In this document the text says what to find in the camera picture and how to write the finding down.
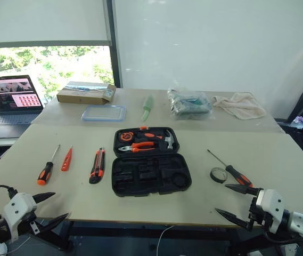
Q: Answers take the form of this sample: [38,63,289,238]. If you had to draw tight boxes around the glossy printed sheet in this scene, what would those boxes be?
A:
[65,82,110,93]

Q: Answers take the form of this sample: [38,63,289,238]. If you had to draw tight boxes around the clear container lid blue rim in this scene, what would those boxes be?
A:
[80,104,127,123]

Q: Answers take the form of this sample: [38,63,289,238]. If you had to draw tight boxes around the white roller blind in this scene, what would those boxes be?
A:
[0,0,112,49]

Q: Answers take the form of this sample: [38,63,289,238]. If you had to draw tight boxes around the small labelled cardboard box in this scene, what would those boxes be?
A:
[103,84,116,102]

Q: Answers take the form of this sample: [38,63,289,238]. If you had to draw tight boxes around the orange handled pliers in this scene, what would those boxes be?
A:
[118,141,156,154]

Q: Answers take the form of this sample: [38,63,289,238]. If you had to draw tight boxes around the white cable under table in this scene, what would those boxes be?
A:
[156,225,176,253]

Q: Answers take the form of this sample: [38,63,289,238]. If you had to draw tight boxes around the orange test pen screwdriver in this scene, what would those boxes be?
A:
[60,145,74,172]

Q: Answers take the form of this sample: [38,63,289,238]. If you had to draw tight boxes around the black window frame post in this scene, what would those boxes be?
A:
[105,0,123,89]

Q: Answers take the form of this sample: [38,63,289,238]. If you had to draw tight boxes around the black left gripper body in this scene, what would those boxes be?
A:
[17,211,41,237]

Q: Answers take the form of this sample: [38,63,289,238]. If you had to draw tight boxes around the black tool case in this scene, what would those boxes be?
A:
[111,126,193,197]

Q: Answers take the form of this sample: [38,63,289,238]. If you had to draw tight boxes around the flat brown cardboard box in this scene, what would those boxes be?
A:
[56,81,117,105]

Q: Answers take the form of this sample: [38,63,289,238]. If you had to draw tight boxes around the claw hammer orange black handle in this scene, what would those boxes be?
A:
[136,130,178,150]

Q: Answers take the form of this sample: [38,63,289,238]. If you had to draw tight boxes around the open laptop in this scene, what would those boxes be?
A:
[0,75,45,140]

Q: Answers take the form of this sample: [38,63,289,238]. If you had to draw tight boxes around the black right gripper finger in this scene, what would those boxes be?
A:
[214,207,254,232]
[224,183,260,196]

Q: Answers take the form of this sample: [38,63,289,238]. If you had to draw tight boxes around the clear plastic bag with contents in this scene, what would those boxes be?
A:
[167,87,216,121]

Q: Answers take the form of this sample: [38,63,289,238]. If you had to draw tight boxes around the thin screwdriver black orange handle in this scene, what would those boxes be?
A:
[207,149,253,188]

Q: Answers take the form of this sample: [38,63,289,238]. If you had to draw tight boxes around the green sheathed knife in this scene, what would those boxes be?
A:
[140,95,154,122]

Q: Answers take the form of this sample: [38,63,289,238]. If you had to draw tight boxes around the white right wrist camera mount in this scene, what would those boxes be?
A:
[255,188,285,233]

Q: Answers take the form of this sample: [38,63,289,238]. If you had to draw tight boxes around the black electrical tape roll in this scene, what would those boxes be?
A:
[209,167,229,184]

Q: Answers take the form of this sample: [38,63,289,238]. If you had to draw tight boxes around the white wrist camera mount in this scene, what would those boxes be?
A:
[3,193,38,243]
[255,188,285,233]

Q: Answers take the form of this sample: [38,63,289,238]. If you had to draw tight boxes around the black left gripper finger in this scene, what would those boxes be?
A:
[32,191,56,206]
[37,212,70,236]

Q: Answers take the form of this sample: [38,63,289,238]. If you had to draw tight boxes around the orange black tape measure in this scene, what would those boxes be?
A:
[119,131,135,142]

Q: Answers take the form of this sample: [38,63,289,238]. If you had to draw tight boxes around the black table leg frame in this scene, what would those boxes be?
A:
[32,219,75,252]

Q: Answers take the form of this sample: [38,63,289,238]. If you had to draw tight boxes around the beige cloth towel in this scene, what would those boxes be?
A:
[211,92,267,120]

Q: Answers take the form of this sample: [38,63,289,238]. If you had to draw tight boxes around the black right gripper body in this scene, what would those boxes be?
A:
[248,196,275,229]

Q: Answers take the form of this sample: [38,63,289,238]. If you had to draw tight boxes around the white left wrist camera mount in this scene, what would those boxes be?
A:
[3,193,38,243]

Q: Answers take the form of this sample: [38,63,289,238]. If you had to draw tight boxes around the black orange utility knife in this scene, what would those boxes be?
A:
[88,147,106,185]

